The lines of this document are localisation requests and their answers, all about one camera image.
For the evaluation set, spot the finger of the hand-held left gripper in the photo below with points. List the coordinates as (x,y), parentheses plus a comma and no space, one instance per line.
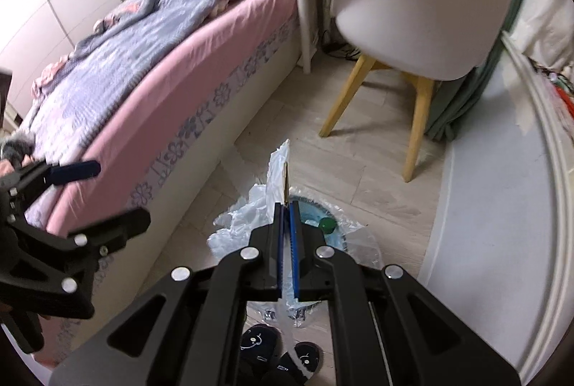
(121,229)
(74,171)

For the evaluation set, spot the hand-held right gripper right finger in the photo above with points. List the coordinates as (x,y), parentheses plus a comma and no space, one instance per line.
(294,242)

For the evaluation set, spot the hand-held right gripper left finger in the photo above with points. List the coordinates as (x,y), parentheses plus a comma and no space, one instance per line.
(280,242)

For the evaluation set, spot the white crinkled plastic wrapper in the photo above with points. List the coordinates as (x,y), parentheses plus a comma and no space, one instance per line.
(277,170)

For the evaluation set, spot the clear bottle green cap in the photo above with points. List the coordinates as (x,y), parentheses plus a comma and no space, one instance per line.
(327,224)

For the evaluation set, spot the grey furry plush item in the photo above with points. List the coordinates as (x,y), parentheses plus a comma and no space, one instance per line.
(18,146)

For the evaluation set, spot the bed with pink sheet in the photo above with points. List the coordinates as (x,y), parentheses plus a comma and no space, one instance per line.
(148,117)

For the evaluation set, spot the dark navy slipper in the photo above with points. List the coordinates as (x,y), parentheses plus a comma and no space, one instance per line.
(260,345)
(305,361)

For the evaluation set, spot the purple grey patterned blanket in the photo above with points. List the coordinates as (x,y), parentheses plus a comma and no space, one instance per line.
(134,40)

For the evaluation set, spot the green curtain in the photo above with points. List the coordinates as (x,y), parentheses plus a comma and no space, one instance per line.
(462,99)

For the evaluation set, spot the white curtain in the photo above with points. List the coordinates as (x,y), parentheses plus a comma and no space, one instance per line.
(547,9)

